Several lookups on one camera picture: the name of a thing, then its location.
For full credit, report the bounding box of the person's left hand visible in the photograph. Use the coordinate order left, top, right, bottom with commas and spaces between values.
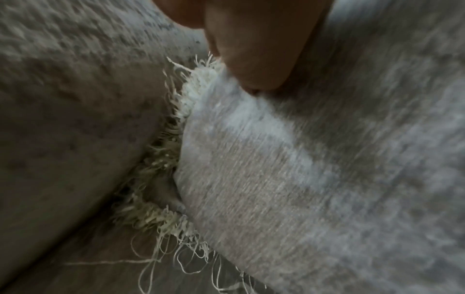
152, 0, 336, 93

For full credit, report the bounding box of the grey frayed rug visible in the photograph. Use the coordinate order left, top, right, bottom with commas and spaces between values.
0, 0, 465, 294

